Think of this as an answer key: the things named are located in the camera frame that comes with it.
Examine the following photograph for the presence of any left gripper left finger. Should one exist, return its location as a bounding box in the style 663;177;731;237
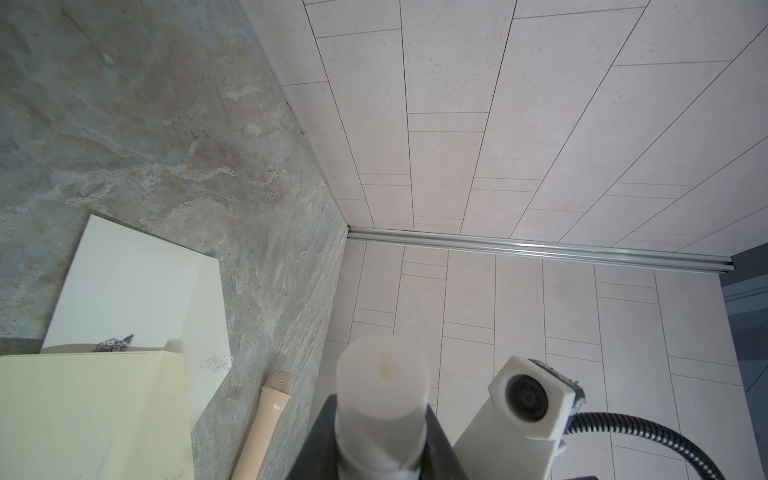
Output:
286;394;338;480

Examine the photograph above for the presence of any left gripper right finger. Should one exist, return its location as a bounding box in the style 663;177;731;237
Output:
420;405;468;480

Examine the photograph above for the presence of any white glue stick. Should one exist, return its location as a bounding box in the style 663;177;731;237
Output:
334;335;431;479

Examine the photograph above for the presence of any yellow envelope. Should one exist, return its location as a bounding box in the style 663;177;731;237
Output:
1;350;194;479

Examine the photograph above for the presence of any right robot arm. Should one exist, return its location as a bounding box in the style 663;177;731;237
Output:
564;412;724;480

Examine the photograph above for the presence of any cream white envelope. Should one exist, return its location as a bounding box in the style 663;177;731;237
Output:
41;215;233;425

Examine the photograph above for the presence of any beige toy microphone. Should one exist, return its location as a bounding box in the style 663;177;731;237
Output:
231;371;294;480

